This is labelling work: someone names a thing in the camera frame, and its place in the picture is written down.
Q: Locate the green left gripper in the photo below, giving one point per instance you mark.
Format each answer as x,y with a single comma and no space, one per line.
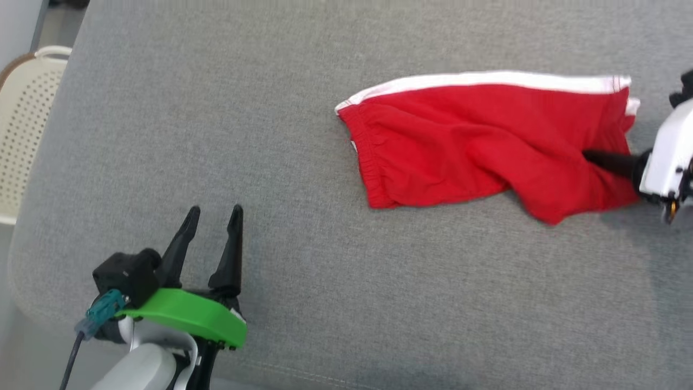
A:
189,317

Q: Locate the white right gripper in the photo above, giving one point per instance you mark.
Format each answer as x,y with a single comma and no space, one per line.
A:
668,157

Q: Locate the red shorts with white stripe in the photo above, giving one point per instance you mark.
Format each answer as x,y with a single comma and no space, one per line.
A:
476,146

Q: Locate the grey fabric sofa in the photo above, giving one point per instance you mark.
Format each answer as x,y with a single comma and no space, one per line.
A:
379,298

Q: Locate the cream perforated laundry basket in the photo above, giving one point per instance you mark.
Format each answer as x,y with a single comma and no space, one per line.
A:
24,130

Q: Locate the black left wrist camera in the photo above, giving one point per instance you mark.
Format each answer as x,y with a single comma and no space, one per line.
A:
127,273

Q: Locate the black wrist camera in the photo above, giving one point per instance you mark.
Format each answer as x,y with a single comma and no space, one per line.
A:
685,89
127,273

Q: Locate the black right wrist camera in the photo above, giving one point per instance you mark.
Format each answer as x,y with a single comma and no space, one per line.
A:
685,89

